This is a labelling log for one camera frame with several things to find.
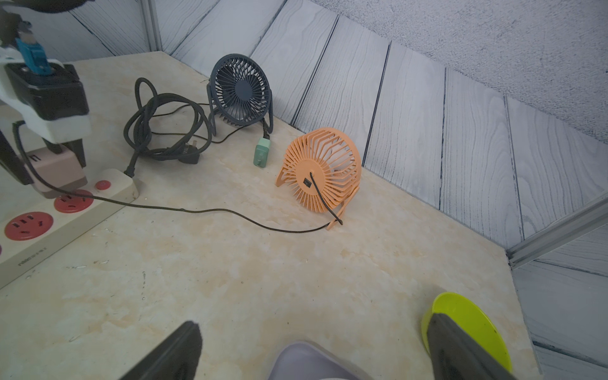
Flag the pink USB plug adapter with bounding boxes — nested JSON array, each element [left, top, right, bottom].
[[27, 147, 88, 191]]

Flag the black orange fan cable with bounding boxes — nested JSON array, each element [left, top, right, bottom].
[[11, 120, 344, 234]]

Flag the aluminium frame post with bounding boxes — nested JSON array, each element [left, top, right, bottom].
[[506, 191, 607, 269], [139, 0, 162, 52]]

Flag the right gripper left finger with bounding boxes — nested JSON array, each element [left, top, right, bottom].
[[121, 321, 204, 379]]

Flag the dark blue desk fan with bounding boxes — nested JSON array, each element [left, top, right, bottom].
[[207, 53, 273, 139]]

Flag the right aluminium frame post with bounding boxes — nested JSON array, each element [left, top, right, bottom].
[[506, 191, 607, 269]]

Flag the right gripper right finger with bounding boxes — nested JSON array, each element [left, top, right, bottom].
[[427, 313, 516, 379]]

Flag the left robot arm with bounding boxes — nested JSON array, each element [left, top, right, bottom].
[[1, 1, 92, 198]]

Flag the lime green bowl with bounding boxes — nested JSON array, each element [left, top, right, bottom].
[[421, 291, 512, 373]]

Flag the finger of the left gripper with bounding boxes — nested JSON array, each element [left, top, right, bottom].
[[44, 139, 86, 168], [0, 133, 33, 185]]

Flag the lavender tray mat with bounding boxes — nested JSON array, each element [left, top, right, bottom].
[[267, 340, 372, 379]]

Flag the left aluminium frame post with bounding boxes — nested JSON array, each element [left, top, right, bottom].
[[139, 0, 162, 52]]

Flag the green USB plug adapter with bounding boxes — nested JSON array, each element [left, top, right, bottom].
[[253, 138, 271, 168]]

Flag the orange desk fan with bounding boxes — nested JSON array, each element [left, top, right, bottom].
[[275, 128, 363, 230]]

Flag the black blue fan cable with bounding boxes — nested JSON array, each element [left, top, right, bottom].
[[149, 101, 272, 146]]

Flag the beige power strip red sockets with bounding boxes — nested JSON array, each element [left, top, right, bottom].
[[1, 169, 139, 288]]

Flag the black power strip cord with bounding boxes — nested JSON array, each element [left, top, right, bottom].
[[123, 77, 213, 179]]

